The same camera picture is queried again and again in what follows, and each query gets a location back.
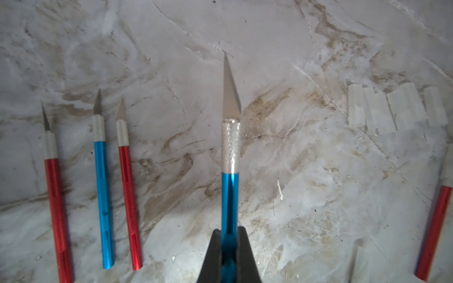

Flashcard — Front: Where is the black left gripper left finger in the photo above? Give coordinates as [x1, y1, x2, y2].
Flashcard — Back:
[197, 229, 222, 283]

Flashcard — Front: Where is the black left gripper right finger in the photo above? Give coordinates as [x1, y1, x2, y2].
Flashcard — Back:
[238, 226, 262, 283]

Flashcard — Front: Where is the blue carving knife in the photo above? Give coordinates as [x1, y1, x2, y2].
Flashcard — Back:
[350, 246, 370, 283]
[221, 54, 241, 283]
[93, 91, 115, 270]

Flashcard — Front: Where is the red carving knife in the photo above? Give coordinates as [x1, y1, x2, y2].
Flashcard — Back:
[116, 98, 143, 271]
[415, 144, 453, 282]
[42, 110, 74, 283]

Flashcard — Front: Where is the clear cap of red knife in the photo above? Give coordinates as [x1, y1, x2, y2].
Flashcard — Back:
[373, 93, 396, 135]

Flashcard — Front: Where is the clear cap of blue knife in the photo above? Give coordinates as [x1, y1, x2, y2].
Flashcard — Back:
[400, 83, 428, 122]

